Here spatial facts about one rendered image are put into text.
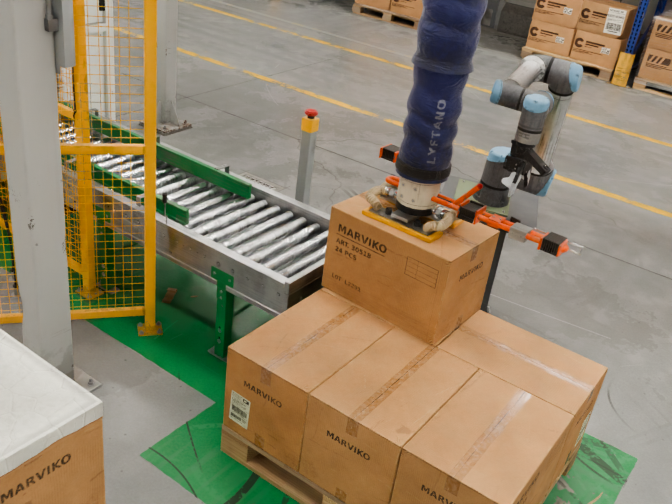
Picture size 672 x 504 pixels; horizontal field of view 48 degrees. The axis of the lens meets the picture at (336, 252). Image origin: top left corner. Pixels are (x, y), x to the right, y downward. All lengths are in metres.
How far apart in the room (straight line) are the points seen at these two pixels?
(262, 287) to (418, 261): 0.76
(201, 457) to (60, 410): 1.38
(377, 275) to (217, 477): 1.05
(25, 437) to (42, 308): 1.46
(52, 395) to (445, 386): 1.50
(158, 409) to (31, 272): 0.83
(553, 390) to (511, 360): 0.21
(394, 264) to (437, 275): 0.20
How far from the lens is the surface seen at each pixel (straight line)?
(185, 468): 3.27
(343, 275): 3.30
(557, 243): 2.93
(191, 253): 3.66
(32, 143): 3.02
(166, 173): 4.41
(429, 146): 3.00
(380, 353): 3.05
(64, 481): 2.10
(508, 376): 3.10
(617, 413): 4.07
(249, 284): 3.45
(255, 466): 3.25
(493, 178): 3.88
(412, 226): 3.10
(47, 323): 3.41
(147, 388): 3.64
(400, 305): 3.17
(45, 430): 1.96
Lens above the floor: 2.33
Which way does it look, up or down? 29 degrees down
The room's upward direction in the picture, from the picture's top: 8 degrees clockwise
